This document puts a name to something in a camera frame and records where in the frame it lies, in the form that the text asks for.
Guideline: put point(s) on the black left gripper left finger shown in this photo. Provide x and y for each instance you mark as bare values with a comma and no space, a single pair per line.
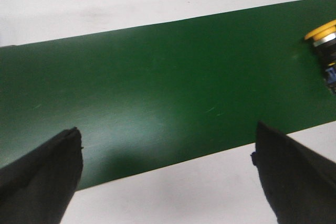
38,187

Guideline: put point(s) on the green conveyor belt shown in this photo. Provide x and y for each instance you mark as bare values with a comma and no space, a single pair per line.
156,95

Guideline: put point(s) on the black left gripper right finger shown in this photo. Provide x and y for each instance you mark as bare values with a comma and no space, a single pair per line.
298,183

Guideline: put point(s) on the yellow push button switch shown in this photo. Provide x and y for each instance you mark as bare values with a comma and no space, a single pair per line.
323,41

